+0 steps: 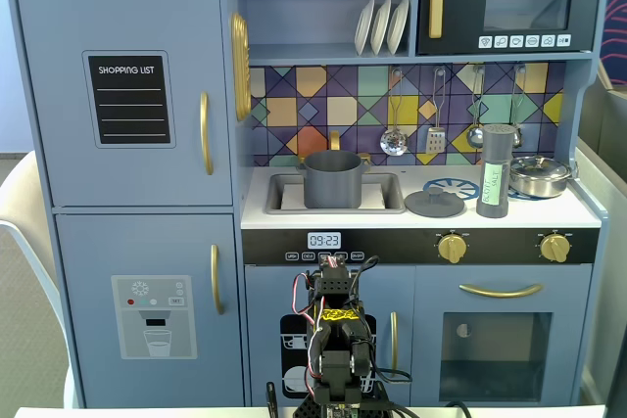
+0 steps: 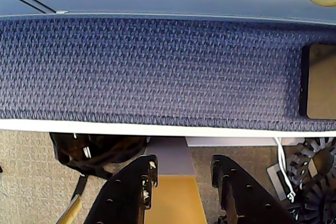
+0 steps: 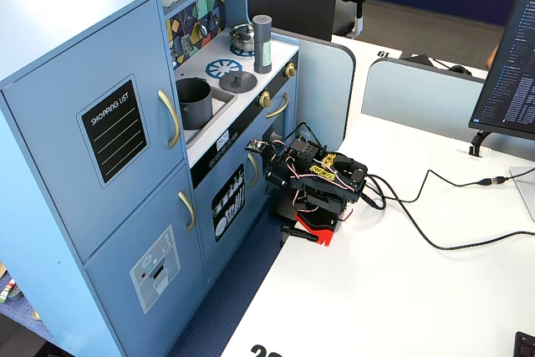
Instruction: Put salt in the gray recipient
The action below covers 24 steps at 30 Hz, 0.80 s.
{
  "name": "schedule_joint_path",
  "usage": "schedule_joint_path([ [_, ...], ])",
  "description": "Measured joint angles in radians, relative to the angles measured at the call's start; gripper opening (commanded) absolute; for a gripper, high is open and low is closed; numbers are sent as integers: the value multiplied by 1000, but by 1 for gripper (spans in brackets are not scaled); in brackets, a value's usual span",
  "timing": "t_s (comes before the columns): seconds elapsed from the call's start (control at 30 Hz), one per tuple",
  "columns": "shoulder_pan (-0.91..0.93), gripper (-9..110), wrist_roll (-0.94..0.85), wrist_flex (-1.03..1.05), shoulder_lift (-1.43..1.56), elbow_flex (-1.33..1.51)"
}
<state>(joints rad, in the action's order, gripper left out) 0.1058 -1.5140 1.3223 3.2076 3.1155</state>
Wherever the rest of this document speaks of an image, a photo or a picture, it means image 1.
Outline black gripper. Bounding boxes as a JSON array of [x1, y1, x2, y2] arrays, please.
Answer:
[[318, 256, 351, 280]]

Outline gray salt shaker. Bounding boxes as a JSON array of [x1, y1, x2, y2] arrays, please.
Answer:
[[475, 122, 515, 219]]

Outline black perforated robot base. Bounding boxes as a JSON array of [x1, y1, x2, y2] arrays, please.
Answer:
[[292, 378, 394, 410]]

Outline digital clock display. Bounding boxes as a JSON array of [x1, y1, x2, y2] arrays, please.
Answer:
[[307, 231, 343, 251]]

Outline black stove control panel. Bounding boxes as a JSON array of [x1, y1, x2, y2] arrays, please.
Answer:
[[242, 228, 602, 265]]

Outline blue dishwasher door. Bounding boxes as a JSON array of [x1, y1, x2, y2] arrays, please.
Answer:
[[243, 264, 416, 407]]

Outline gray plastic pot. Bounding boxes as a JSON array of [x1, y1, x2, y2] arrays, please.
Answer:
[[295, 149, 369, 209]]

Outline gray toy sink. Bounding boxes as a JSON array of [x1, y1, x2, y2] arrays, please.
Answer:
[[264, 171, 407, 216]]

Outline gray pot lid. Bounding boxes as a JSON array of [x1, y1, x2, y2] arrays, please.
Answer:
[[404, 186, 465, 218]]

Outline gold stove knob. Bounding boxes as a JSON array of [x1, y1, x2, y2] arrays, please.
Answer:
[[437, 234, 467, 263], [540, 234, 571, 263]]

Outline steel skimmer spoon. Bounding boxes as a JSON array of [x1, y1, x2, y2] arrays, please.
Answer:
[[379, 69, 409, 158]]

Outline robot controller board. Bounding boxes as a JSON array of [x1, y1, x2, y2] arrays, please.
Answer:
[[322, 400, 363, 418]]

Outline steel slotted spatula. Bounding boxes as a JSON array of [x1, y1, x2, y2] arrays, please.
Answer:
[[423, 68, 448, 155]]

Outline steel ladle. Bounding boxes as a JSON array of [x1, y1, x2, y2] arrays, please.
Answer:
[[465, 65, 487, 149]]

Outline gold toy telephone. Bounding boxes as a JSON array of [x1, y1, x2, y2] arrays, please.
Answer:
[[229, 12, 252, 121]]

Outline steel pot with lid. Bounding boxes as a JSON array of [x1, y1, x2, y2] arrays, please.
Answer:
[[507, 155, 579, 199]]

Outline steel hanging spoon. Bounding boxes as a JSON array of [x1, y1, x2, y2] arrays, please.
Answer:
[[508, 64, 528, 148]]

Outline blue oven door with window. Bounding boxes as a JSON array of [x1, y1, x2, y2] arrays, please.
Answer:
[[413, 264, 593, 404]]

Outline blue freezer door with dispenser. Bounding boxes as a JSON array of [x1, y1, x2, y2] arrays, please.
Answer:
[[54, 212, 245, 408]]

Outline white toy plate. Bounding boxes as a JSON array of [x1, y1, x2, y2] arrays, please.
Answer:
[[354, 0, 376, 57], [386, 0, 410, 55], [369, 0, 393, 56]]

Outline blue wooden toy kitchen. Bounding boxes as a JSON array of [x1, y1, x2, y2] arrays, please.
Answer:
[[4, 0, 613, 409]]

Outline black shopping list chalkboard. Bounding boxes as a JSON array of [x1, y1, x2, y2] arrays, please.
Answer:
[[81, 49, 176, 149]]

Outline tall blue fridge door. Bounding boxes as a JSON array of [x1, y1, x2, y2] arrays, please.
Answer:
[[14, 0, 234, 208]]

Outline black microwave door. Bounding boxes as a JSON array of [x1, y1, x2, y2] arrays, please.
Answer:
[[415, 0, 603, 56]]

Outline white plastic chair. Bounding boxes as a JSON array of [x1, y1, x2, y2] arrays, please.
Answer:
[[0, 151, 68, 409]]

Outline red white servo wires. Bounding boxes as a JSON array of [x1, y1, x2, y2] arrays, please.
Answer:
[[292, 271, 322, 383]]

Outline gold dishwasher handle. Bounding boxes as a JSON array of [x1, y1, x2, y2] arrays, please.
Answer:
[[389, 310, 399, 365]]

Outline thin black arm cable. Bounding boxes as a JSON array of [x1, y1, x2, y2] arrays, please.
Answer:
[[348, 255, 413, 386]]

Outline gold curved fridge handle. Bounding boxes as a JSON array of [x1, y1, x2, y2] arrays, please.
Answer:
[[198, 90, 216, 176], [210, 244, 226, 316]]

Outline black clamp handle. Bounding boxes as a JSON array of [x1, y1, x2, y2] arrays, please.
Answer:
[[265, 381, 281, 418]]

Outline black power cable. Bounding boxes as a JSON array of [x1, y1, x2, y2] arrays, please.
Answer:
[[384, 400, 472, 417]]

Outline gold oven handle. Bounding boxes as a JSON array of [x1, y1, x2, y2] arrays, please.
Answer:
[[458, 283, 544, 300]]

